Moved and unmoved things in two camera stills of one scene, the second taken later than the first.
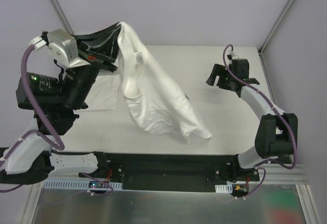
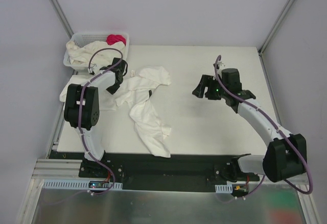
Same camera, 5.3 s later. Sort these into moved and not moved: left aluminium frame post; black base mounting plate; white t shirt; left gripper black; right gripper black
Moved: left gripper black; white t shirt; right gripper black
Not moved: black base mounting plate; left aluminium frame post
